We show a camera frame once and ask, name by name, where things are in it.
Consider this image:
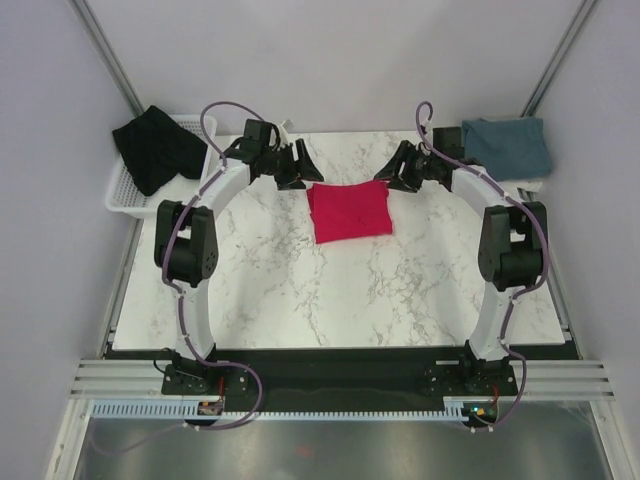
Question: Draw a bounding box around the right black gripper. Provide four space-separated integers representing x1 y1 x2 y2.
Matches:
374 141 440 195

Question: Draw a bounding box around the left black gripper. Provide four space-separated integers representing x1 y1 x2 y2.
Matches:
261 141 323 193

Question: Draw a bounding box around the red t shirt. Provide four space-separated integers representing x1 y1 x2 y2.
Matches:
306 180 393 244

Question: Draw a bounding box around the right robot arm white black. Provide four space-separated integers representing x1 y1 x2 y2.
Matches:
374 127 549 394

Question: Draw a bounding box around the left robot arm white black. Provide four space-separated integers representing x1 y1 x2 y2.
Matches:
154 119 324 393

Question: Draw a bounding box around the blue folded t shirt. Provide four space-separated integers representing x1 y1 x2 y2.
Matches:
461 117 553 182

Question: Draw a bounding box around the black t shirt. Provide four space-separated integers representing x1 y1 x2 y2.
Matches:
112 106 207 196

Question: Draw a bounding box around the white perforated plastic basket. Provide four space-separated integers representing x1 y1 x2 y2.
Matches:
103 113 221 219

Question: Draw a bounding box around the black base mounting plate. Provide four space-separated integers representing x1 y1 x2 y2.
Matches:
161 347 517 411

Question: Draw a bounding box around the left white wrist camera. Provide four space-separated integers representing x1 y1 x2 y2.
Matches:
277 119 293 148

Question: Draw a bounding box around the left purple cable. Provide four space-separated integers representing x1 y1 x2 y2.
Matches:
89 100 266 457

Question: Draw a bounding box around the right aluminium corner rail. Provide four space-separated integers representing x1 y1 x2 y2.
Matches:
520 0 601 118

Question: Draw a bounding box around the aluminium corner rail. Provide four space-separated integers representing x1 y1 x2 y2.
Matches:
69 0 144 115
520 0 601 118

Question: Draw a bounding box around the left aluminium corner rail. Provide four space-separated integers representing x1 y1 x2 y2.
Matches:
69 0 144 115

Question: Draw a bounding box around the light blue cable duct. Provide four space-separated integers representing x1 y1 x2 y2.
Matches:
91 399 498 421

